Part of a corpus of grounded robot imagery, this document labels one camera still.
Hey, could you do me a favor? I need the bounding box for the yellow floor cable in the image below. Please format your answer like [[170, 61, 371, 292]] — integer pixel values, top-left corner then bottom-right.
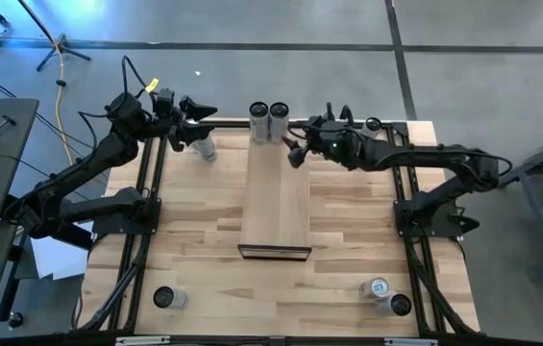
[[53, 45, 74, 164]]

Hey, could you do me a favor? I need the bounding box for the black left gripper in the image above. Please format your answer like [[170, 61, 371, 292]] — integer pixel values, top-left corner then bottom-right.
[[153, 94, 218, 153]]

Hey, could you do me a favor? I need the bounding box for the white beverage can black lid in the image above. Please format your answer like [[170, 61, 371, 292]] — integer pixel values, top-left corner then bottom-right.
[[373, 293, 413, 317], [248, 100, 271, 144], [191, 136, 218, 162], [268, 101, 291, 144], [152, 285, 189, 310], [359, 116, 383, 141]]

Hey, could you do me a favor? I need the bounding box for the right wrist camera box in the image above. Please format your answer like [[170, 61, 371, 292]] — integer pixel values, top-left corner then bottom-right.
[[319, 118, 347, 138]]

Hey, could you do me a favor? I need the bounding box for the black caster wheel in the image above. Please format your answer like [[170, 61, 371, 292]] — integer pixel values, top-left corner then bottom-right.
[[7, 310, 25, 331]]

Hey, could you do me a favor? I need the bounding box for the white beverage can silver lid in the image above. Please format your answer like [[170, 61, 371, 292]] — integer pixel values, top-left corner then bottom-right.
[[358, 276, 391, 300]]

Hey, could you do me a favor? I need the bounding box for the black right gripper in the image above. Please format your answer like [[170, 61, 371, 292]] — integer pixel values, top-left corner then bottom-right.
[[281, 122, 363, 170]]

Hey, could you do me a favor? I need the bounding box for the black camera cable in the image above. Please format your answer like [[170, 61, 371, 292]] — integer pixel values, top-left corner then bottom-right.
[[121, 55, 157, 97]]

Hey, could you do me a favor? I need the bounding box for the silver bracket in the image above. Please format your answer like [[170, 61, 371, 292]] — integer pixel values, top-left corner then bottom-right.
[[114, 335, 172, 346], [383, 337, 439, 346]]

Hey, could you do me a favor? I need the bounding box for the wooden shelf black metal frame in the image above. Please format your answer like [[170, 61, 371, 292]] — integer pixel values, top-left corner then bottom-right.
[[237, 125, 314, 262]]

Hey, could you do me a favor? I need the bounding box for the black table clamp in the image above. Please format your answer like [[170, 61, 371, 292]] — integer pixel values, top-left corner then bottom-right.
[[337, 104, 356, 127]]

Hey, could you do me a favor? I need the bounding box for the dark metal table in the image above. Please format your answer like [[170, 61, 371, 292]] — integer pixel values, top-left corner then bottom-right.
[[491, 123, 543, 283]]

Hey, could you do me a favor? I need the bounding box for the black tripod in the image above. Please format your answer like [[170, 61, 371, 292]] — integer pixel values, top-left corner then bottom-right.
[[15, 0, 93, 73]]

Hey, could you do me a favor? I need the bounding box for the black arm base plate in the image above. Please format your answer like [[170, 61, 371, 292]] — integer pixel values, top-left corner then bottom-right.
[[90, 195, 162, 236], [392, 198, 481, 240]]

